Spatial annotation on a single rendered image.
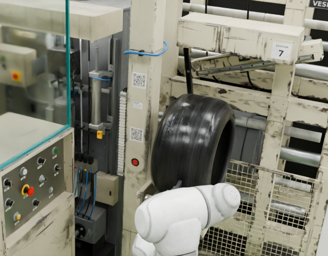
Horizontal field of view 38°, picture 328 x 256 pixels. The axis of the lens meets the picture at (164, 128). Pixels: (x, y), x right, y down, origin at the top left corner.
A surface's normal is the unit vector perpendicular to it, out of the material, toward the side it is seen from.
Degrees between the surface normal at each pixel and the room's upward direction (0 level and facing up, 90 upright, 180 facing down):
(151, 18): 90
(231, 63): 90
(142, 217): 83
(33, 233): 90
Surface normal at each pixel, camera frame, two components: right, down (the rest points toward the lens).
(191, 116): -0.15, -0.61
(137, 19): -0.39, 0.34
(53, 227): 0.92, 0.21
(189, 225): 0.49, -0.04
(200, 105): -0.04, -0.80
